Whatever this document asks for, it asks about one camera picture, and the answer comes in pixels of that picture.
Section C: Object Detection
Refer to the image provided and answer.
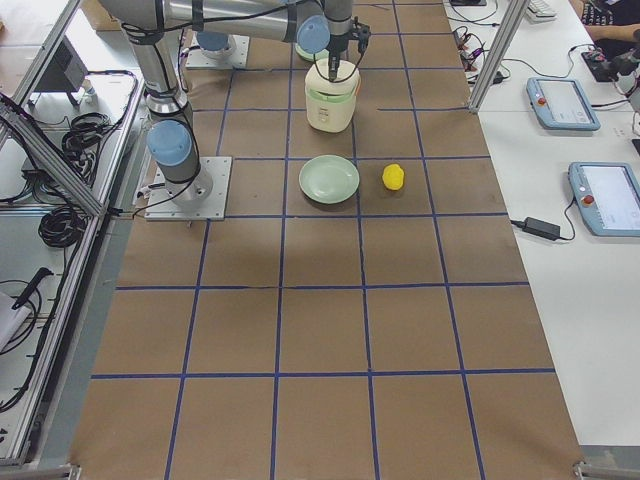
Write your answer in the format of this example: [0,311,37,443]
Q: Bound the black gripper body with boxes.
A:
[327,17,371,63]

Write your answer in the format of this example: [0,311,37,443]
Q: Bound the white rice cooker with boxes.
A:
[305,58,361,133]

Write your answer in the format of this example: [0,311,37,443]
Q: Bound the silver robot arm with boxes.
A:
[102,1,371,220]

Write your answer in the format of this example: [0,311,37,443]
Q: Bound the green plate near arm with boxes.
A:
[294,43,328,63]
[299,155,360,205]

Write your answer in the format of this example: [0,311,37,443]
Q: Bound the yellow toy potato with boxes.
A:
[381,163,405,191]

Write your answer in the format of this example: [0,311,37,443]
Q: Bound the blue teach pendant upper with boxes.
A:
[526,77,600,132]

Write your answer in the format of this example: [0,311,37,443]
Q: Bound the blue teach pendant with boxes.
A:
[526,77,600,132]
[568,162,639,237]

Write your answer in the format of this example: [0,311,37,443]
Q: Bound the black power brick on desk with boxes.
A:
[522,217,561,241]

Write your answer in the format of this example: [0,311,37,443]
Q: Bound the blue teach pendant lower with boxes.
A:
[568,162,639,237]

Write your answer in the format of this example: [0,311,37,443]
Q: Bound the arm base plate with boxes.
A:
[143,156,232,221]
[184,32,249,70]

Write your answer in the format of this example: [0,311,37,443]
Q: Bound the aluminium frame post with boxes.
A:
[468,0,528,113]

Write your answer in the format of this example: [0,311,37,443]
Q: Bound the coiled black cables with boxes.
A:
[38,112,114,249]

